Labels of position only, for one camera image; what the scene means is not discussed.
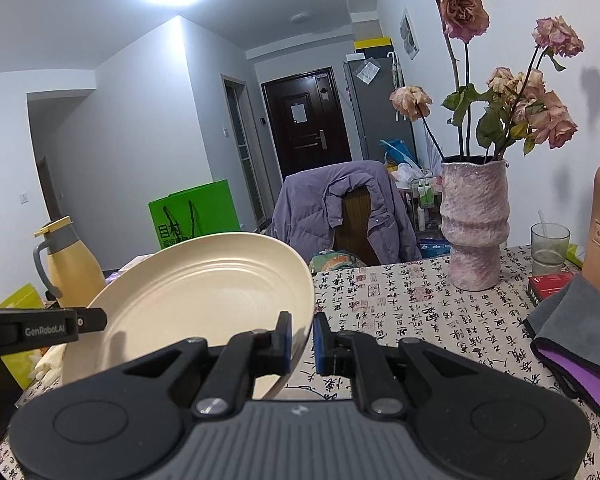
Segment calligraphy print tablecloth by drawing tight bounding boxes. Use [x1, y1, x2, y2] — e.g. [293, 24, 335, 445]
[0, 245, 600, 480]

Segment white interior door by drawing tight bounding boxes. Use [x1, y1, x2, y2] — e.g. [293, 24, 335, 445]
[221, 74, 268, 233]

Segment wooden chair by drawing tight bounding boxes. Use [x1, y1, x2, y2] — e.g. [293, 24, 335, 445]
[334, 187, 381, 266]

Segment clear glass cup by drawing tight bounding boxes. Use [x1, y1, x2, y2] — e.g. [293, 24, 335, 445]
[530, 223, 572, 277]

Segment red box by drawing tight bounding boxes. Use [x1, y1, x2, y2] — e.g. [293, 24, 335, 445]
[526, 272, 578, 310]

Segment grey and purple cloth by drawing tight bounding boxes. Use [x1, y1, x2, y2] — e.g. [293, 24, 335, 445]
[522, 274, 600, 441]

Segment purple padded jacket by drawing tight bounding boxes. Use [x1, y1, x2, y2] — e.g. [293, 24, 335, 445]
[271, 161, 423, 267]

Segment dark brown entrance door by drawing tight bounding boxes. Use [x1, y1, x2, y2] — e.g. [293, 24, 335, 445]
[261, 66, 353, 181]

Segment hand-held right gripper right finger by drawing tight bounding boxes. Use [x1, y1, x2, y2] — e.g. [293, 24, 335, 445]
[312, 311, 494, 419]

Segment folded pale umbrella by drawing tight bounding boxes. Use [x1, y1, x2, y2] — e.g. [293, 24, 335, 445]
[387, 51, 406, 122]

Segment cream round plate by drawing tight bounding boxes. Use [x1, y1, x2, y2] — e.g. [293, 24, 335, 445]
[61, 232, 315, 402]

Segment blue plastic bag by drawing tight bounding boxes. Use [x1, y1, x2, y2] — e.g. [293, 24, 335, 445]
[379, 139, 417, 167]

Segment yellow box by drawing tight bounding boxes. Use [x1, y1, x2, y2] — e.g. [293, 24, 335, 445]
[355, 36, 393, 52]

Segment pink textured vase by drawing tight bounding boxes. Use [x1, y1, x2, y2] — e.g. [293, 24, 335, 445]
[439, 157, 511, 292]

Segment wall poster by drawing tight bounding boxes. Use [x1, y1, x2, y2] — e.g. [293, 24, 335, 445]
[399, 7, 421, 58]

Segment dried pink rose bouquet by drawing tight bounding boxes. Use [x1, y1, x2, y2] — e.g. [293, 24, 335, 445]
[389, 0, 586, 163]

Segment colourful patterned cushion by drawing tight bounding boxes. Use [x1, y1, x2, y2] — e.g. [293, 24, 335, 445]
[307, 251, 370, 273]

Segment green paper bag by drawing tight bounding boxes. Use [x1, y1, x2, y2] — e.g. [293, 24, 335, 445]
[148, 178, 242, 252]

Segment white gloves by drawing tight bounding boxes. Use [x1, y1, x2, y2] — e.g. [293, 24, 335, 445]
[29, 345, 66, 386]

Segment grey refrigerator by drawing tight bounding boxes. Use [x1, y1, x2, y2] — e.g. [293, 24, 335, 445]
[342, 56, 416, 171]

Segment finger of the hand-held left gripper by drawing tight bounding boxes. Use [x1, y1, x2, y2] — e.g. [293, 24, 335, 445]
[75, 307, 109, 337]

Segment yellow thermos jug grey handle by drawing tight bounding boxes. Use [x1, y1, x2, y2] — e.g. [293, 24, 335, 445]
[34, 216, 108, 311]

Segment blue box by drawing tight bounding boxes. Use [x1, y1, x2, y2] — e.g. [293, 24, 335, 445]
[417, 239, 453, 257]

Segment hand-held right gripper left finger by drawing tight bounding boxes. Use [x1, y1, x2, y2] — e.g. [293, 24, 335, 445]
[122, 311, 294, 419]

